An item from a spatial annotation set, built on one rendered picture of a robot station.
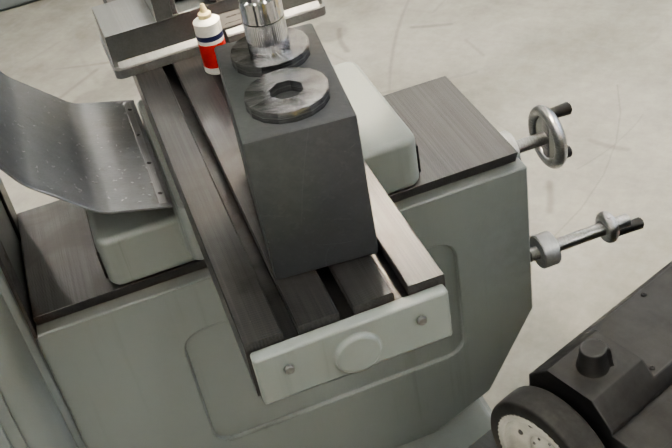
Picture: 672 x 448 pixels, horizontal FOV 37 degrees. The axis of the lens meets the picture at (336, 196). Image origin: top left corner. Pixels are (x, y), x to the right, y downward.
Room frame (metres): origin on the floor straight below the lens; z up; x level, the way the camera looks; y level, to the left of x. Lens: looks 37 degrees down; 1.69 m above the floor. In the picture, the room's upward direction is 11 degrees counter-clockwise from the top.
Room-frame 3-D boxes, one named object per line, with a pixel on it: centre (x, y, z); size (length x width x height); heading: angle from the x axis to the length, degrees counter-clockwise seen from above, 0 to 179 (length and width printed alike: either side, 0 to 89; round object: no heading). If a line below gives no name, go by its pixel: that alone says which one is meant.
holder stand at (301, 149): (0.94, 0.04, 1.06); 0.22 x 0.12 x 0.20; 7
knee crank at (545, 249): (1.28, -0.41, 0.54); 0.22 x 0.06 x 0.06; 103
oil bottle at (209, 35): (1.33, 0.14, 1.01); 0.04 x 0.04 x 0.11
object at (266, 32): (0.99, 0.04, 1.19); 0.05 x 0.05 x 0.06
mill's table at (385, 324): (1.35, 0.15, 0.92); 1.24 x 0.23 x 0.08; 13
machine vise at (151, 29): (1.47, 0.15, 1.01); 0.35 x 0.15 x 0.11; 105
